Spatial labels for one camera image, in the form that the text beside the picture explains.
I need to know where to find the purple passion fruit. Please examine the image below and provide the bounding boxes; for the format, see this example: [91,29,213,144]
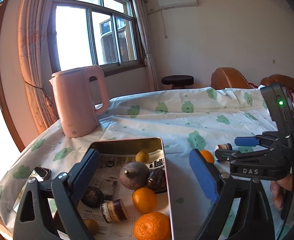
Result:
[119,162,150,190]

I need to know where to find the beige curtain left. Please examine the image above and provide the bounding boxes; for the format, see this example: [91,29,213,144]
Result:
[18,0,58,133]

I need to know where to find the brown leather chair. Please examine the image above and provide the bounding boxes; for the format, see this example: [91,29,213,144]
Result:
[210,67,250,89]
[261,74,294,92]

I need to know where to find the pink electric kettle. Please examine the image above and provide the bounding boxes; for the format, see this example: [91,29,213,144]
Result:
[49,65,110,138]

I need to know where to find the brown longan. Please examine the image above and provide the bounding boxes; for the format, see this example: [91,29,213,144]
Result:
[135,151,150,163]
[83,219,100,236]

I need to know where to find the black camera device green led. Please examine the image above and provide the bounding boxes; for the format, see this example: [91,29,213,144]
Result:
[261,83,294,148]

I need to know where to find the beige curtain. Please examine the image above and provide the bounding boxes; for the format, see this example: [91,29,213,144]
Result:
[18,0,58,133]
[132,0,158,92]

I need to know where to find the white tablecloth green clouds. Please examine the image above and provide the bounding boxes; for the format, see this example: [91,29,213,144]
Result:
[0,88,276,239]

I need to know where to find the white air conditioner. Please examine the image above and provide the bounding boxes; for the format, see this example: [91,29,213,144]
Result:
[158,0,197,9]

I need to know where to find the black round stool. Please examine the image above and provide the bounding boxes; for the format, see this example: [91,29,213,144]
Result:
[161,75,194,89]

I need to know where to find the black smartphone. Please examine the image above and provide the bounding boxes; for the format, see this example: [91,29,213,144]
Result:
[12,165,51,212]

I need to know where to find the beige curtain right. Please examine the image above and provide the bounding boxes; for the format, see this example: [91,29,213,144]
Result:
[132,0,158,92]

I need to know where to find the dark brown water chestnut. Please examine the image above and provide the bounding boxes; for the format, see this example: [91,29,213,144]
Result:
[81,186,104,209]

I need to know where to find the pink metal tin box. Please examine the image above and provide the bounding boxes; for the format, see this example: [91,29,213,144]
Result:
[52,137,175,240]

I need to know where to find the large orange mandarin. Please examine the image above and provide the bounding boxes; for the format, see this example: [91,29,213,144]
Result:
[134,212,171,240]

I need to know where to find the window with green frame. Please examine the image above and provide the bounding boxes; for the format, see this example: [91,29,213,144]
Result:
[47,0,143,75]

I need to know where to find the small orange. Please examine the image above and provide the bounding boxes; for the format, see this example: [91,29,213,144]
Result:
[132,187,157,214]
[200,150,215,164]

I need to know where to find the person's right hand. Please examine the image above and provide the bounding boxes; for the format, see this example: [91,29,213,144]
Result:
[270,172,294,212]

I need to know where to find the brown leather chair right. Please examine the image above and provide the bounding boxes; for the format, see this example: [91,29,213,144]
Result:
[261,74,294,92]

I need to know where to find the brown leather chair left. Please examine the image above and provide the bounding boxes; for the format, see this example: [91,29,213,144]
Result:
[210,67,250,89]

